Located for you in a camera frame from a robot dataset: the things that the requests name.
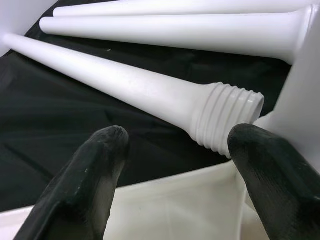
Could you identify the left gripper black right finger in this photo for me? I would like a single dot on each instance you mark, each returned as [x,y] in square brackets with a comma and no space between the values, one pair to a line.
[275,180]

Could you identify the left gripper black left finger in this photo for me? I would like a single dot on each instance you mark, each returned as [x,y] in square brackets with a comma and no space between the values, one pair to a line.
[82,187]

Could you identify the white plastic table leg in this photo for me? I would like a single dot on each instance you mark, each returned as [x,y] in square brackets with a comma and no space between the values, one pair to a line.
[175,32]
[305,100]
[150,6]
[125,82]

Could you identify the white plastic children table top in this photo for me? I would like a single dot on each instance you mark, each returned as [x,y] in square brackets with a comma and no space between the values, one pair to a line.
[175,205]

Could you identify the black table cloth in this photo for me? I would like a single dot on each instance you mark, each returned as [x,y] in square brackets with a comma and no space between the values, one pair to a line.
[62,112]

